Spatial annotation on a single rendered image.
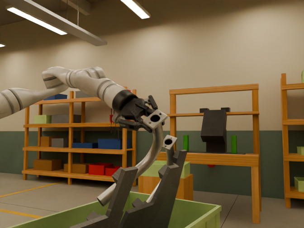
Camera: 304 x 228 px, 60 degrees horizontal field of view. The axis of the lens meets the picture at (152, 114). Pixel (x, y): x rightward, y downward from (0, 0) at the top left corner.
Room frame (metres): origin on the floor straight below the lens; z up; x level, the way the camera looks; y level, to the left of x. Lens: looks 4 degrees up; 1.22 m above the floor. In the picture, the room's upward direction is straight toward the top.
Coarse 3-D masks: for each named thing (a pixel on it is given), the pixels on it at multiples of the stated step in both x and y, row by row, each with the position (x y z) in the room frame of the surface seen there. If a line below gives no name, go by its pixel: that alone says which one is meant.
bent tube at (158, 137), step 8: (160, 112) 0.71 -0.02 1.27; (144, 120) 0.70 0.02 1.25; (152, 120) 0.72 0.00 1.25; (160, 120) 0.69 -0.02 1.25; (152, 128) 0.68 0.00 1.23; (160, 128) 0.71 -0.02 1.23; (160, 136) 0.73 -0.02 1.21; (152, 144) 0.77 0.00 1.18; (160, 144) 0.76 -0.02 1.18; (152, 152) 0.77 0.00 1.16; (144, 160) 0.77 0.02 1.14; (152, 160) 0.77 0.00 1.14; (144, 168) 0.77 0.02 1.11; (136, 176) 0.75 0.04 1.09; (104, 192) 0.71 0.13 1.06; (112, 192) 0.72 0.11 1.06; (104, 200) 0.70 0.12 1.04
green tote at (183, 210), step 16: (80, 208) 0.93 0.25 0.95; (96, 208) 1.00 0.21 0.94; (128, 208) 1.16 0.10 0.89; (176, 208) 1.04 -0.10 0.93; (192, 208) 1.00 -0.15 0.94; (208, 208) 0.97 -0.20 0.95; (32, 224) 0.79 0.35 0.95; (48, 224) 0.83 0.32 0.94; (64, 224) 0.88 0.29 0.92; (176, 224) 1.04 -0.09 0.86; (192, 224) 0.76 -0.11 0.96; (208, 224) 0.86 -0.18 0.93
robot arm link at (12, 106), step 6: (6, 90) 0.96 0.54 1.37; (0, 96) 0.94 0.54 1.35; (6, 96) 0.95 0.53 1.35; (12, 96) 0.96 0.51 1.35; (0, 102) 0.93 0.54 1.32; (6, 102) 0.94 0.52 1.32; (12, 102) 0.95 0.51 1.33; (18, 102) 0.97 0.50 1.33; (0, 108) 0.93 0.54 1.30; (6, 108) 0.94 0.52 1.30; (12, 108) 0.96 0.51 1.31; (18, 108) 0.98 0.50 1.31; (0, 114) 0.95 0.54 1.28; (6, 114) 0.96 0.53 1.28
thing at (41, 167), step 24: (72, 96) 6.22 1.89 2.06; (48, 120) 6.66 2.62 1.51; (72, 120) 6.24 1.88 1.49; (24, 144) 6.82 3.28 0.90; (48, 144) 6.58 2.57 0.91; (72, 144) 6.23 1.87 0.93; (96, 144) 6.18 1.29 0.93; (120, 144) 5.67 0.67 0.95; (24, 168) 6.81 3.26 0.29; (48, 168) 6.59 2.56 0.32; (72, 168) 6.26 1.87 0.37; (96, 168) 5.95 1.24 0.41
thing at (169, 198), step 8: (176, 152) 0.92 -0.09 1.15; (184, 152) 0.91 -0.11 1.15; (176, 160) 0.91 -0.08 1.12; (184, 160) 0.93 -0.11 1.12; (176, 176) 0.91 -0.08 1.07; (176, 184) 0.93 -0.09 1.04; (168, 192) 0.88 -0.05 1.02; (176, 192) 0.95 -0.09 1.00; (168, 200) 0.90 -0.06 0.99; (160, 208) 0.86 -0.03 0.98; (168, 208) 0.92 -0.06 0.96; (160, 216) 0.88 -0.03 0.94; (168, 216) 0.95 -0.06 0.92; (152, 224) 0.84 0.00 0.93; (160, 224) 0.90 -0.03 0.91
